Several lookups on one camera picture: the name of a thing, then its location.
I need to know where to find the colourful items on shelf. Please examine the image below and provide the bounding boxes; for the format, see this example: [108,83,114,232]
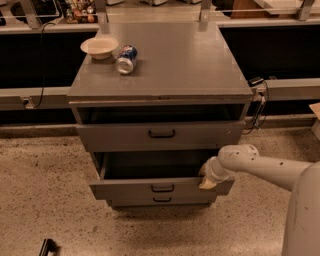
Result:
[65,0,97,24]

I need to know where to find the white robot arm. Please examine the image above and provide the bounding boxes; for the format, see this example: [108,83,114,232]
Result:
[200,144,320,256]

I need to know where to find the black power adapter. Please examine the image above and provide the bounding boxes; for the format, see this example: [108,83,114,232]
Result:
[248,77,264,87]

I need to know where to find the grey top drawer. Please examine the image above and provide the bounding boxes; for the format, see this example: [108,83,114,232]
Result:
[77,121,244,152]

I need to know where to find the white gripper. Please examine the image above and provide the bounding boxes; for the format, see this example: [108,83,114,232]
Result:
[198,156,231,190]

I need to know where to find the black cable left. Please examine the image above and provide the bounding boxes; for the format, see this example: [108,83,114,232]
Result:
[22,21,57,109]

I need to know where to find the black object on floor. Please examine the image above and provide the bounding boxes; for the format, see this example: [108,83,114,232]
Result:
[38,238,60,256]

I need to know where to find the blue soda can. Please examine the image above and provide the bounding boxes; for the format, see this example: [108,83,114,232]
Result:
[116,45,138,75]

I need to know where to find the grey drawer cabinet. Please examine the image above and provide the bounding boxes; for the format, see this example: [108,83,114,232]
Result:
[66,21,254,210]

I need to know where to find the black cables right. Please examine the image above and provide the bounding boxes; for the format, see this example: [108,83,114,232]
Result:
[242,79,270,136]

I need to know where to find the white bowl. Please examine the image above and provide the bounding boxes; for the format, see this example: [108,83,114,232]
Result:
[80,37,119,60]

